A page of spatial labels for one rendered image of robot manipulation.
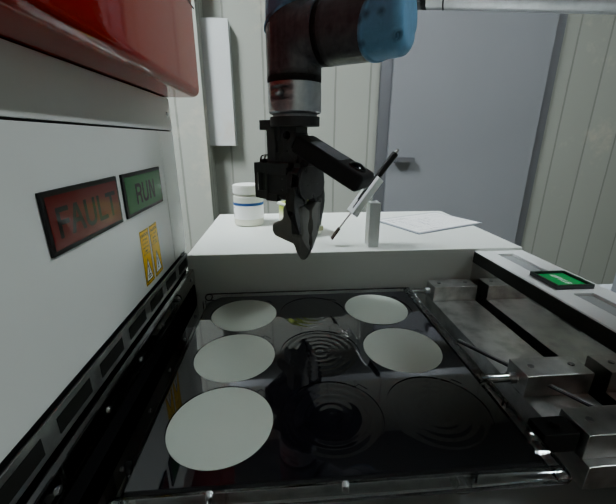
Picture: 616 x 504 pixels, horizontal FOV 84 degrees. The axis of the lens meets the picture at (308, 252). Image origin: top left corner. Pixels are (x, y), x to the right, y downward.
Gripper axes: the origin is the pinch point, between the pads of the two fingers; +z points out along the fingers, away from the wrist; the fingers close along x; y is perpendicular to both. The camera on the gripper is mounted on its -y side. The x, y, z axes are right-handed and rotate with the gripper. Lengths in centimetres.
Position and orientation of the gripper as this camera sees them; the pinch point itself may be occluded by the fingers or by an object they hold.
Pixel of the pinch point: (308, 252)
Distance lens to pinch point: 54.1
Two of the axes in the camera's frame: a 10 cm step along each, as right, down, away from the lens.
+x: -5.1, 2.7, -8.2
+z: 0.0, 9.5, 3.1
